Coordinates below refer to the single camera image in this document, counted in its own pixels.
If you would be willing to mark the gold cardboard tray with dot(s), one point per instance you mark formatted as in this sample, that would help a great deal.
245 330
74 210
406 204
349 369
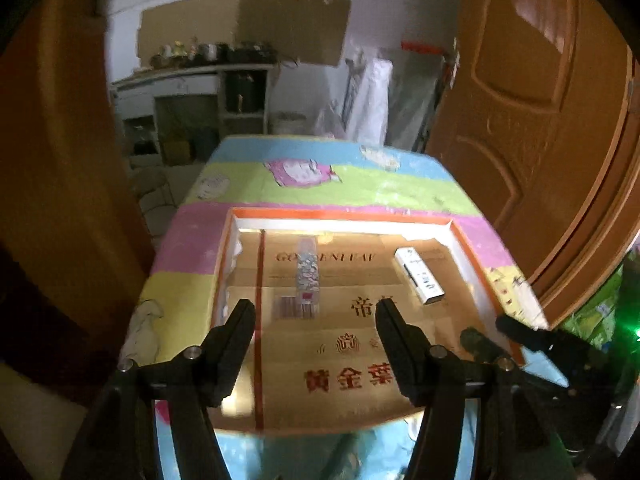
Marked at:
345 385

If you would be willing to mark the white printed box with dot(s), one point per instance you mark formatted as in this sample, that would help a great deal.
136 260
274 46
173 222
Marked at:
417 272

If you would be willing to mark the translucent plastic bag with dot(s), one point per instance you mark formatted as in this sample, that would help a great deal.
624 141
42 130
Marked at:
331 120

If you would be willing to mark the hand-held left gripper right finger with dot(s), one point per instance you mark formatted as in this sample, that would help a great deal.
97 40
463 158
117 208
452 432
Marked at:
389 322

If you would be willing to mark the red paper strip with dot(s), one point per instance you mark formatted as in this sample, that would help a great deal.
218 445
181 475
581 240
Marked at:
422 47

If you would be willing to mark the white kitchen counter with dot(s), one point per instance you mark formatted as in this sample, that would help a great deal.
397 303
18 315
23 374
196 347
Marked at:
170 85

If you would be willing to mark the clear patterned plastic box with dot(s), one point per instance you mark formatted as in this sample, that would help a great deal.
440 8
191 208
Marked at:
307 270

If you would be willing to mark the clear plastic sheet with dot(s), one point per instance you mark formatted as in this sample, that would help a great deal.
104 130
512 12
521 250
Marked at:
412 105

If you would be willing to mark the brown wooden door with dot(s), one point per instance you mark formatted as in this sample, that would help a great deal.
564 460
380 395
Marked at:
525 110

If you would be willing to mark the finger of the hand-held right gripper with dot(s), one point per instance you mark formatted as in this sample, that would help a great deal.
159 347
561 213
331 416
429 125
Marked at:
474 342
522 334

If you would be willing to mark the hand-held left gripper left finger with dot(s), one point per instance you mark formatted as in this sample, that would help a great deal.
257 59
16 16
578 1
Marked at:
244 322

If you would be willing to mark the wooden door frame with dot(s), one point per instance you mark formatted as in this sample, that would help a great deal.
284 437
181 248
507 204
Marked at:
607 200

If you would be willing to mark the white sack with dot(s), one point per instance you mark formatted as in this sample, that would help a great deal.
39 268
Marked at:
370 100

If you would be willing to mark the black cooktop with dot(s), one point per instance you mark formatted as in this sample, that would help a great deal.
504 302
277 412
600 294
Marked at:
250 52

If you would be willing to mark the colourful cartoon tablecloth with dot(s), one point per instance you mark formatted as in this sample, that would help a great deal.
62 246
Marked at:
300 192

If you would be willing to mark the green printed carton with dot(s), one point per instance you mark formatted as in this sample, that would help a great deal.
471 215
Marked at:
600 305

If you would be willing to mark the brown wooden panel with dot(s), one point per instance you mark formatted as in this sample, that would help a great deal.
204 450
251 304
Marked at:
55 160

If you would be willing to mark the black air fryer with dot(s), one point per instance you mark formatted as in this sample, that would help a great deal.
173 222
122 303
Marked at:
243 92

